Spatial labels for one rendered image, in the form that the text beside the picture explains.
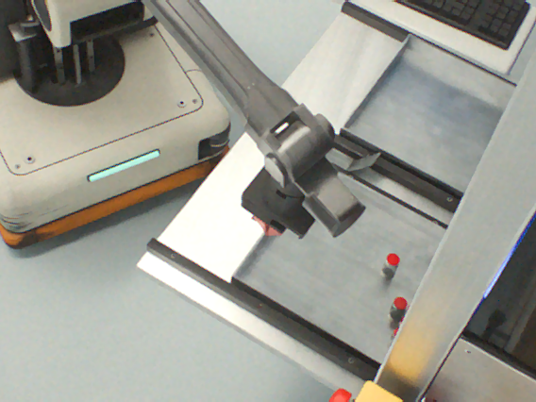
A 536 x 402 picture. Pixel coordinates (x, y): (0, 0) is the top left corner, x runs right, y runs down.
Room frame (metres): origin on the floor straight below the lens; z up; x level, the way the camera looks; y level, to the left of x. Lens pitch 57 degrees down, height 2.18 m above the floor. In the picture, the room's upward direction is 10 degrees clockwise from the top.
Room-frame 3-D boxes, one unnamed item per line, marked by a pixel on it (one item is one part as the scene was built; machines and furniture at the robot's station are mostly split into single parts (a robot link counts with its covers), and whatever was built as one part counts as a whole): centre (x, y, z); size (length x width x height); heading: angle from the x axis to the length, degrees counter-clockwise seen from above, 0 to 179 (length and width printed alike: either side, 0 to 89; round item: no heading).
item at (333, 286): (0.74, -0.17, 0.90); 0.34 x 0.26 x 0.04; 67
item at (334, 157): (0.96, -0.09, 0.91); 0.14 x 0.03 x 0.06; 66
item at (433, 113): (1.05, -0.30, 0.90); 0.34 x 0.26 x 0.04; 67
